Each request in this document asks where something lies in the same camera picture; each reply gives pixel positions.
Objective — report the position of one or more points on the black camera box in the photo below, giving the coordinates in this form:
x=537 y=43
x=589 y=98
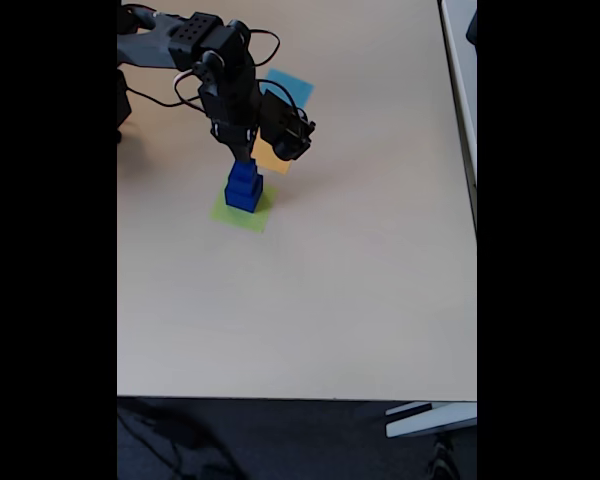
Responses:
x=287 y=127

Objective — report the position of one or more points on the dark object on side table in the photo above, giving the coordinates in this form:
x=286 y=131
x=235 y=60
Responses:
x=473 y=27

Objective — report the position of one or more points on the medium blue cube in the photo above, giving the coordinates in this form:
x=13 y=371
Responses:
x=240 y=184

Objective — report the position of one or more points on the white side table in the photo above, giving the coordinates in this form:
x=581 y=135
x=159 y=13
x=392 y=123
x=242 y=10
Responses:
x=462 y=75

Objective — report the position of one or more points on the blue paper square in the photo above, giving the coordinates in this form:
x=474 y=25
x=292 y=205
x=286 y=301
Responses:
x=295 y=85

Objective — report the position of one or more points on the orange paper square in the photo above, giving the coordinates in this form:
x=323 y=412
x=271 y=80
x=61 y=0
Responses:
x=267 y=157

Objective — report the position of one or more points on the green paper square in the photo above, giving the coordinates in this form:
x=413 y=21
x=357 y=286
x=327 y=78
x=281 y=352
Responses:
x=252 y=222

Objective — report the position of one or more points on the white table foot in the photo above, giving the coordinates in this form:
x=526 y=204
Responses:
x=430 y=420

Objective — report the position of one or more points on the large blue cube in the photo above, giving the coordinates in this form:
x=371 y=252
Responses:
x=245 y=202

